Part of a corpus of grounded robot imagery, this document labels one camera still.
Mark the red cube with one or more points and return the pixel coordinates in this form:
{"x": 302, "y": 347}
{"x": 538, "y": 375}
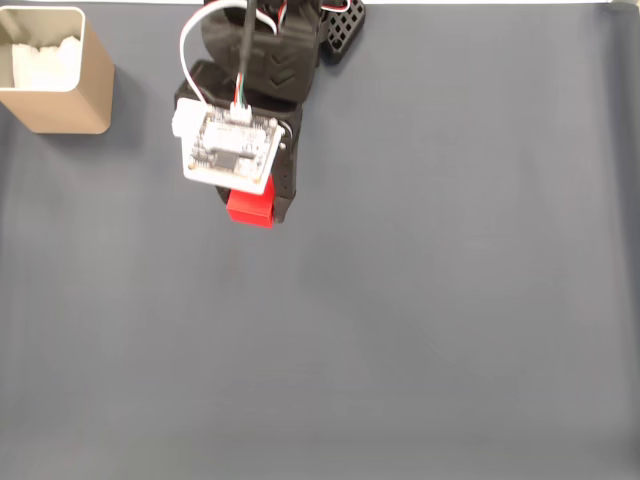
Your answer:
{"x": 250, "y": 210}

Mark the beige open box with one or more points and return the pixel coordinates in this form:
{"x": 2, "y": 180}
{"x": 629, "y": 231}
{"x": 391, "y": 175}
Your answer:
{"x": 70, "y": 110}

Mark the white padding material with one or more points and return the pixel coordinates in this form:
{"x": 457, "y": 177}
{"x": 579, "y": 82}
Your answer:
{"x": 45, "y": 62}

